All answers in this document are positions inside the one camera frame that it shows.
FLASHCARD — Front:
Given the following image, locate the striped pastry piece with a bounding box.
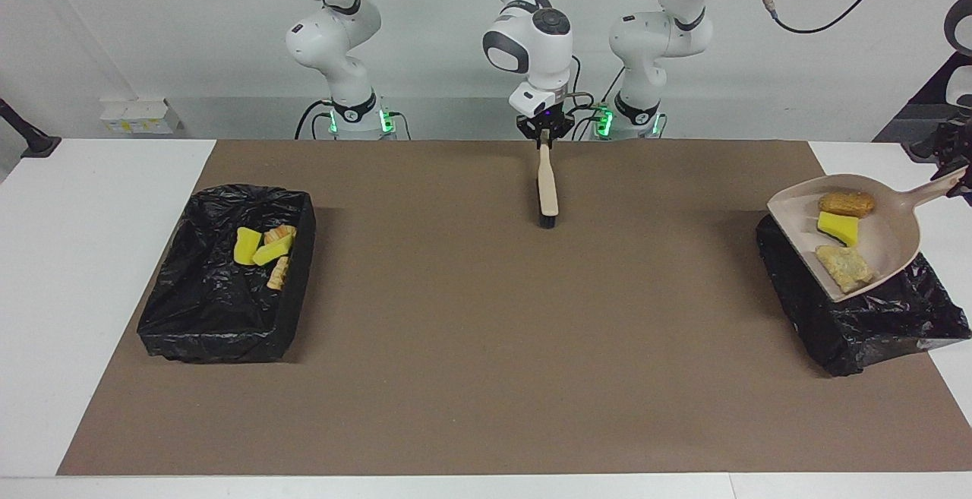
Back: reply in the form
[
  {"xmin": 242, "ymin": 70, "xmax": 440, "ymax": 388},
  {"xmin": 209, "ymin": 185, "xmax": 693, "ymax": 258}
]
[{"xmin": 815, "ymin": 245, "xmax": 876, "ymax": 295}]

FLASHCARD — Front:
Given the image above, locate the black left base cable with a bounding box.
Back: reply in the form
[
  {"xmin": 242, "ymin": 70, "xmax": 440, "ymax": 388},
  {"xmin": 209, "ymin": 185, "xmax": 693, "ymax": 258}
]
[{"xmin": 571, "ymin": 66, "xmax": 625, "ymax": 141}]

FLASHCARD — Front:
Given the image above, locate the beige hand brush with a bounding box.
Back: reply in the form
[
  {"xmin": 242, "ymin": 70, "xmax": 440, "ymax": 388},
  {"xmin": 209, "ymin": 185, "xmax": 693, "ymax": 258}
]
[{"xmin": 536, "ymin": 144, "xmax": 560, "ymax": 229}]

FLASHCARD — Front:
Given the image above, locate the black angled stand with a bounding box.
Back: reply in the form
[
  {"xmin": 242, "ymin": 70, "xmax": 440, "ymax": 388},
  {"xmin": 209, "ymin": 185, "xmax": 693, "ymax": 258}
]
[
  {"xmin": 901, "ymin": 131, "xmax": 942, "ymax": 163},
  {"xmin": 0, "ymin": 96, "xmax": 62, "ymax": 159}
]

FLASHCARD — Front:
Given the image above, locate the beige plastic dustpan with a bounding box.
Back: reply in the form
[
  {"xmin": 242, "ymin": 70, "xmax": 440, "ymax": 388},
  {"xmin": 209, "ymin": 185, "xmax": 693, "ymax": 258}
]
[{"xmin": 767, "ymin": 166, "xmax": 970, "ymax": 304}]

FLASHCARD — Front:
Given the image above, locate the white power strip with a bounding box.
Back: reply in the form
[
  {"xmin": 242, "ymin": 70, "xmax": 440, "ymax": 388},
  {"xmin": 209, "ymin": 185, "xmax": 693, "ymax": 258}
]
[{"xmin": 99, "ymin": 98, "xmax": 181, "ymax": 135}]

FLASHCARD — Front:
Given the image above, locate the black base cable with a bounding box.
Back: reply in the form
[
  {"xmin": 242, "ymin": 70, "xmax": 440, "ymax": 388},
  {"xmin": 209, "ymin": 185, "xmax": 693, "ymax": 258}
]
[
  {"xmin": 571, "ymin": 66, "xmax": 625, "ymax": 141},
  {"xmin": 295, "ymin": 101, "xmax": 335, "ymax": 141}
]

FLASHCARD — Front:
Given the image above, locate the black right base cable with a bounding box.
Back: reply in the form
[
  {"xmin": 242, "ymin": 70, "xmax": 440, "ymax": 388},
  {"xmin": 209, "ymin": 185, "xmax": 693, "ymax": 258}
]
[{"xmin": 295, "ymin": 101, "xmax": 335, "ymax": 141}]

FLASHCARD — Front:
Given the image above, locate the yellow corn cob piece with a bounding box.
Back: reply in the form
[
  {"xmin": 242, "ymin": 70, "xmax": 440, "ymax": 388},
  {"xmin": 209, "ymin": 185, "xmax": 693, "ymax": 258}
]
[{"xmin": 818, "ymin": 191, "xmax": 876, "ymax": 219}]

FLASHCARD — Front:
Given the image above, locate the green topped yellow sponge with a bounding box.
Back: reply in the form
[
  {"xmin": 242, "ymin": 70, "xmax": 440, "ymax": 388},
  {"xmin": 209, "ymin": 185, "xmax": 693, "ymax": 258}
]
[{"xmin": 234, "ymin": 227, "xmax": 263, "ymax": 266}]

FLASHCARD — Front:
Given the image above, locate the brown table mat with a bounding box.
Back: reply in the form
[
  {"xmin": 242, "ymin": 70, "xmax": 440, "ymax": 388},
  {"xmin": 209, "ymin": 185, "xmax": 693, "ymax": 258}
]
[{"xmin": 57, "ymin": 140, "xmax": 972, "ymax": 477}]

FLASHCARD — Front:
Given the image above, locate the green yellow sponge wedge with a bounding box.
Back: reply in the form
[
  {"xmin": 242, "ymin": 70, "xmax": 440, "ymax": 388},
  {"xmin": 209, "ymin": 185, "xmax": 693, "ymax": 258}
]
[{"xmin": 816, "ymin": 211, "xmax": 860, "ymax": 248}]

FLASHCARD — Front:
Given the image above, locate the black bag-lined bin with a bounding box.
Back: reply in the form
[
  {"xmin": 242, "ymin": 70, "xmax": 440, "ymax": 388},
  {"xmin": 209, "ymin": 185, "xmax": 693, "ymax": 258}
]
[
  {"xmin": 137, "ymin": 185, "xmax": 317, "ymax": 365},
  {"xmin": 755, "ymin": 214, "xmax": 972, "ymax": 377}
]

